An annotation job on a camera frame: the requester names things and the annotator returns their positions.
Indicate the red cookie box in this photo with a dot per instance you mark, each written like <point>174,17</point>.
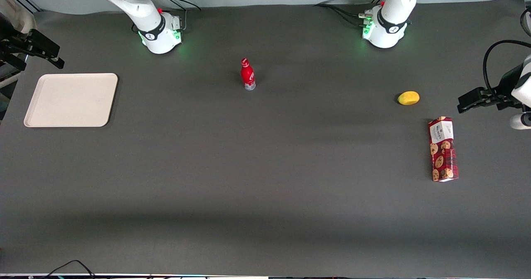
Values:
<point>443,150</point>

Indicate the red coke bottle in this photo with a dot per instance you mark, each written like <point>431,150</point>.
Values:
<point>247,75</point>

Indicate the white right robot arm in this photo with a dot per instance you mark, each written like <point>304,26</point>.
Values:
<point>151,23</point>

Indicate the yellow lemon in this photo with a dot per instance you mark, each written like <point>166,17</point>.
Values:
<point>408,98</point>

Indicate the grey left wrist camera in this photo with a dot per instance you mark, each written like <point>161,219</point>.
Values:
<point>520,121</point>

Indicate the beige plastic tray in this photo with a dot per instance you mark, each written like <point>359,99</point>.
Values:
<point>70,99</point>

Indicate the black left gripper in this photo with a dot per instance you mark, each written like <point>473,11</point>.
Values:
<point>503,89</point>

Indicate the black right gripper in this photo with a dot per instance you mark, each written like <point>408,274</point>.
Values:
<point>11,43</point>

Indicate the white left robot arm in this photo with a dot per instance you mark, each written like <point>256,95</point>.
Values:
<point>390,21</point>

